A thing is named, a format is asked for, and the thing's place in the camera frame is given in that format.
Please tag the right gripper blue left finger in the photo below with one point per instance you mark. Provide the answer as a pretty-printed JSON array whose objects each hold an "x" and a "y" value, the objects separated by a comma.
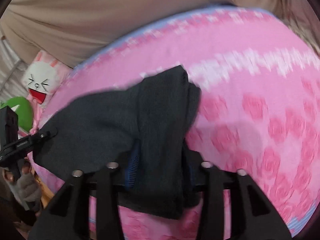
[{"x": 67, "y": 214}]

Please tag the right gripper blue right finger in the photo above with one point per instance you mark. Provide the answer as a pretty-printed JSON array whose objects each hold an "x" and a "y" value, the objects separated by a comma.
[{"x": 253, "y": 216}]

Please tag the dark grey pants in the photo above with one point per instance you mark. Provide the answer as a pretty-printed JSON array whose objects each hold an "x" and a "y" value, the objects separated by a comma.
[{"x": 141, "y": 128}]

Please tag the left hand grey glove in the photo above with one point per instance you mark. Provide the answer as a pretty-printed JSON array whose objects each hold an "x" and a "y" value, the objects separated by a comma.
[{"x": 25, "y": 189}]

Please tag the green plush toy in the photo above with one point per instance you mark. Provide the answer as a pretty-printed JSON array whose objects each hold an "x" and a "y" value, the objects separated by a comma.
[{"x": 22, "y": 107}]

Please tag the white bunny face pillow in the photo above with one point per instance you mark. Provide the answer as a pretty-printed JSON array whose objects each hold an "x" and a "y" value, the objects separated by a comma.
[{"x": 43, "y": 77}]

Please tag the pink floral bed cover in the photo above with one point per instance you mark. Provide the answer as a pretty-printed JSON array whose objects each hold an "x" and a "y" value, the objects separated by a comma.
[{"x": 260, "y": 95}]

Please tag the beige fabric sheet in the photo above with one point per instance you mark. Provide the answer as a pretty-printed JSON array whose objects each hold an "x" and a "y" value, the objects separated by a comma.
[{"x": 73, "y": 30}]

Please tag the floral curtain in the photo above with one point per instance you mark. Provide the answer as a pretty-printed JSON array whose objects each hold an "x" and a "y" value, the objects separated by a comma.
[{"x": 301, "y": 17}]

